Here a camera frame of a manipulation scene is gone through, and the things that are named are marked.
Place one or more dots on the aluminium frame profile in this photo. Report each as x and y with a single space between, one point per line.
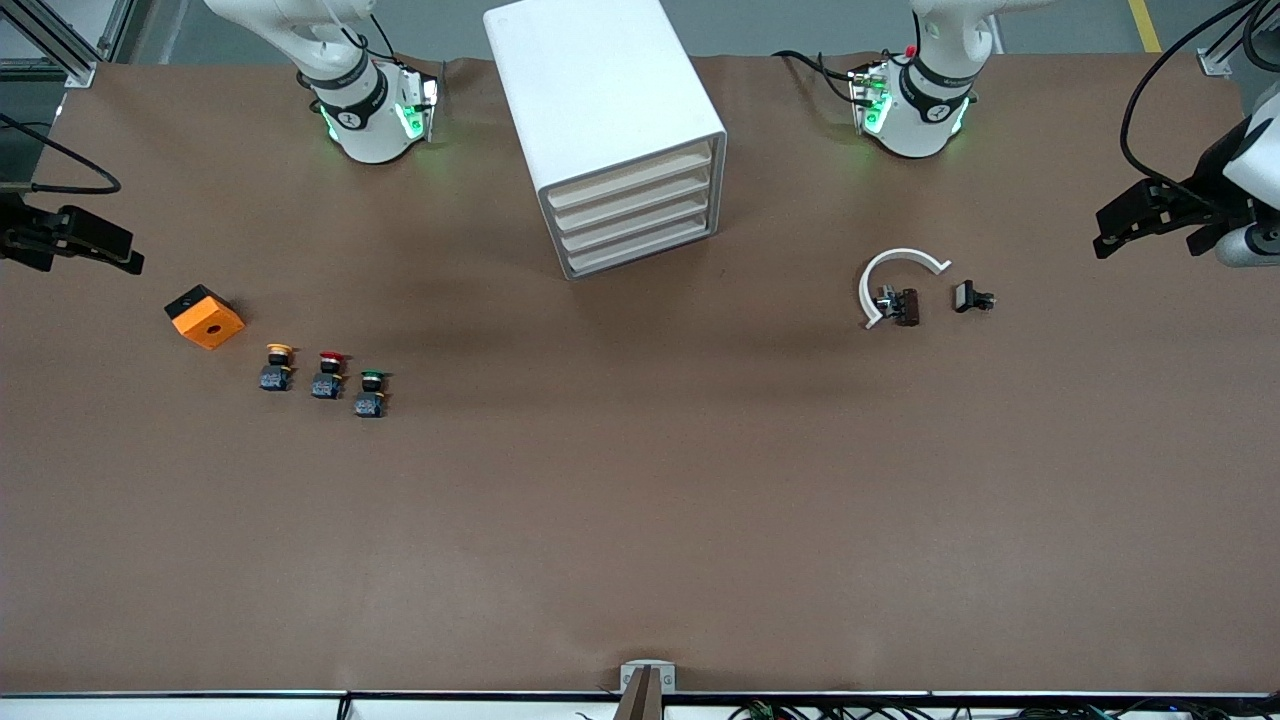
1225 50
55 40

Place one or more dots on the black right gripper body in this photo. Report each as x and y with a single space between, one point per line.
22 240

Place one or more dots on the small black switch part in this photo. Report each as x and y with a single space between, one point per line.
968 297

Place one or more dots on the green push button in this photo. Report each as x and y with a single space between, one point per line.
370 398

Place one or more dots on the orange box with hole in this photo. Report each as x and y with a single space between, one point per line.
208 322

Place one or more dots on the white table edge rail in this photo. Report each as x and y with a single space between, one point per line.
200 708

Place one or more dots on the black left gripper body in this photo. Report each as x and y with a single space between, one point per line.
1208 185

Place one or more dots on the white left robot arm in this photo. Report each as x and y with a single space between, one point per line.
915 120

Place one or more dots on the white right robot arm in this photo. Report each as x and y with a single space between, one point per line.
365 125

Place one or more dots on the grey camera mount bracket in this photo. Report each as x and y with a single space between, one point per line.
647 680

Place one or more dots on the red push button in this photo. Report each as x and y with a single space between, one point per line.
328 380

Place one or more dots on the yellow push button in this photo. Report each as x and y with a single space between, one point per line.
277 372

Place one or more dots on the brown block with metal screws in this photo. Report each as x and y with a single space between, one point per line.
905 306

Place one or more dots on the white curved plastic clamp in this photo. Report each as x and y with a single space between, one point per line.
905 254

